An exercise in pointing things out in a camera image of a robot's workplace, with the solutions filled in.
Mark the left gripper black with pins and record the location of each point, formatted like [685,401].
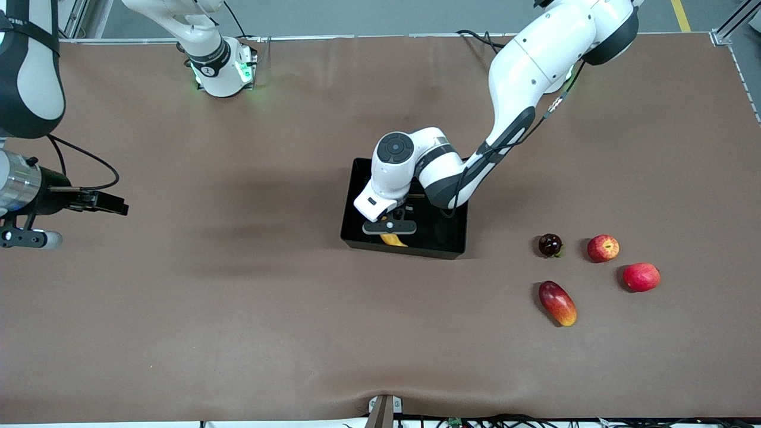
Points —
[408,213]

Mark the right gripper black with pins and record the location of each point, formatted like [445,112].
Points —
[54,194]

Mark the yellow banana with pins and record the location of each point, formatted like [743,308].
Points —
[393,240]

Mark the black plastic box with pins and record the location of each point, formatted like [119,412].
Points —
[440,232]

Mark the red yellow apple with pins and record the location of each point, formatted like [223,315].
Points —
[603,248]

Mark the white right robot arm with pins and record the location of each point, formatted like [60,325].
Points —
[30,83]

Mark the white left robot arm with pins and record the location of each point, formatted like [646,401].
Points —
[535,59]

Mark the dark purple mangosteen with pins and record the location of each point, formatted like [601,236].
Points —
[550,245]

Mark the red yellow mango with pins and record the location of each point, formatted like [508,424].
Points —
[557,303]

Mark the small green circuit board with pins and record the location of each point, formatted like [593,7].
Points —
[455,422]

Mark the aluminium frame profile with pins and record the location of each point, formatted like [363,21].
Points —
[74,21]
[731,27]

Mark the grey metal bracket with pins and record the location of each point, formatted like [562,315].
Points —
[383,413]

